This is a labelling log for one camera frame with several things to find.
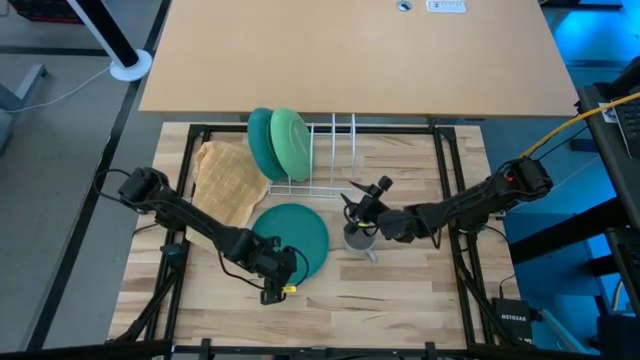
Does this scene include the dark crate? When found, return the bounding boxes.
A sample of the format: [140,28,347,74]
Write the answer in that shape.
[7,0,84,25]

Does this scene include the black pole with white base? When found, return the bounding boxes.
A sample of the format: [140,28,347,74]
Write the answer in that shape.
[67,0,154,83]

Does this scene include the white floor cable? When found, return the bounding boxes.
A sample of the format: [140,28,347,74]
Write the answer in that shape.
[7,64,114,115]

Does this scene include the white desk socket plate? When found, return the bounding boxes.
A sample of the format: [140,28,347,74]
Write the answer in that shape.
[425,0,467,14]

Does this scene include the black aluminium table frame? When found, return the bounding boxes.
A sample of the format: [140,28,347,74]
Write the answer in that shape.
[107,122,536,360]

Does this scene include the white wire dish rack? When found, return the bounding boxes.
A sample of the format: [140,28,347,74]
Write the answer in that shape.
[267,112,359,199]

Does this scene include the black Netgear network switch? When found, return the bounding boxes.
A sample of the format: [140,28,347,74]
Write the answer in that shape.
[490,297,535,346]

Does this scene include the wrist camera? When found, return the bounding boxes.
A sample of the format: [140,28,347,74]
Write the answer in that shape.
[343,214,375,239]
[258,283,289,307]

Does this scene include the yellow cable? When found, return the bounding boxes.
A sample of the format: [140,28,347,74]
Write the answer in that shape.
[518,91,640,159]

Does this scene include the black laptop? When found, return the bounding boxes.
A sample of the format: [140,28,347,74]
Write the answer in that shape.
[612,89,640,161]

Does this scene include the grey floral ceramic mug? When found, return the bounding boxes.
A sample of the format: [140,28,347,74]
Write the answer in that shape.
[342,222,380,265]

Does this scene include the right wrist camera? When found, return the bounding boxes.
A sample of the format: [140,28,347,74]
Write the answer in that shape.
[343,214,375,239]

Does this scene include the yellow checked dish cloth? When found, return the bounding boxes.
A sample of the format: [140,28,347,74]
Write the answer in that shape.
[184,140,271,254]

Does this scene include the light green plate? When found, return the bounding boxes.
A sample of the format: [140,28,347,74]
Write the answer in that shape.
[269,107,314,183]

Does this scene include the black side cart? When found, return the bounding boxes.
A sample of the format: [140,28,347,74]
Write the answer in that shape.
[574,59,640,321]

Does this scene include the dark teal plate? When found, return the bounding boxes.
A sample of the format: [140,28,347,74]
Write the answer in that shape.
[246,107,289,183]
[251,202,331,287]

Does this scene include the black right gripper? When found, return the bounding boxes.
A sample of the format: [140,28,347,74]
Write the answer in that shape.
[340,175,401,239]

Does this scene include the large beige wooden desk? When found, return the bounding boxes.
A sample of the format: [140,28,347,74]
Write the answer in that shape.
[138,0,580,119]

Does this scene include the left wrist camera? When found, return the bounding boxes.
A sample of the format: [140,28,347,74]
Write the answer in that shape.
[258,283,289,307]

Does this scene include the grey furniture leg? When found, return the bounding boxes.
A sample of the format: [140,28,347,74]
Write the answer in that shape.
[0,63,50,154]

